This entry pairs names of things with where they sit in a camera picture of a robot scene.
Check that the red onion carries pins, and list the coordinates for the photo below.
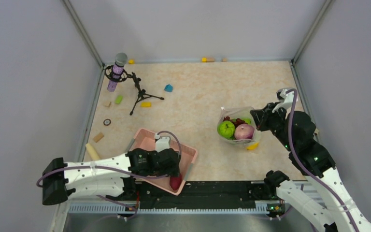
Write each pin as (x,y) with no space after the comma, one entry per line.
(244,131)

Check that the green lime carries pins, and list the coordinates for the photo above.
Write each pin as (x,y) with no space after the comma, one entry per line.
(226,129)

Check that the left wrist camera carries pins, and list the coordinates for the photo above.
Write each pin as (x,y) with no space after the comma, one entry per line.
(162,142)

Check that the clear zip top bag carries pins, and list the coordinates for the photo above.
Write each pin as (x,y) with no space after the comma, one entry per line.
(239,112)

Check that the green block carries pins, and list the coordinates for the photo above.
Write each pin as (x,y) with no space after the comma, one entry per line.
(118,99)

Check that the blue block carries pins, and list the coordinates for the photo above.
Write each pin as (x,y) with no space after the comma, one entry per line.
(168,88)

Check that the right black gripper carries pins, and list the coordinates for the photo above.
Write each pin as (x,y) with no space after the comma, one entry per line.
(261,116)

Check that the red sweet potato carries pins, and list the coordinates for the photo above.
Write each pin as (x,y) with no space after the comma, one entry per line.
(175,182)

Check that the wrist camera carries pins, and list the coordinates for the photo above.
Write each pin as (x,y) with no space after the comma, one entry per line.
(286,97)
(162,142)

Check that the pink plastic basket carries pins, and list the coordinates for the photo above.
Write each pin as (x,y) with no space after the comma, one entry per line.
(145,139)

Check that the green lettuce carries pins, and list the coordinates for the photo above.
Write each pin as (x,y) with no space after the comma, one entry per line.
(247,120)

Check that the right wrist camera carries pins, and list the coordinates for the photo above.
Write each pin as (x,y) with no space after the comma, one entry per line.
(286,97)

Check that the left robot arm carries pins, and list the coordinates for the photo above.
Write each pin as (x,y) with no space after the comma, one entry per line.
(61,181)

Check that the yellow and wood cylinder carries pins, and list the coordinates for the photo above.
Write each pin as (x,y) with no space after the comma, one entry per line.
(207,59)

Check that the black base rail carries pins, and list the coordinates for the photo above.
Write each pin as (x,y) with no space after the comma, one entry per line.
(202,195)

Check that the small wooden cube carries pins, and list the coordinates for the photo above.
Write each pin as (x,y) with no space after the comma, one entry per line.
(108,104)

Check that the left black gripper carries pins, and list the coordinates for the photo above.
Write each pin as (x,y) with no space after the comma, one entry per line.
(172,170)

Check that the purple microphone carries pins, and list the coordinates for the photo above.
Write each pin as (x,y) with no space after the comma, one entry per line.
(116,71)

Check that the cream wooden cylinder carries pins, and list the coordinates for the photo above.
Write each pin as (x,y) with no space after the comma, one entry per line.
(92,152)

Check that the dark red grapes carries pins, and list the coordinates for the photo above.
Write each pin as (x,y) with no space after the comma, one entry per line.
(235,121)

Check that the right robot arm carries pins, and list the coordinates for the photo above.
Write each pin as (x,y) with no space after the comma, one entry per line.
(295,131)

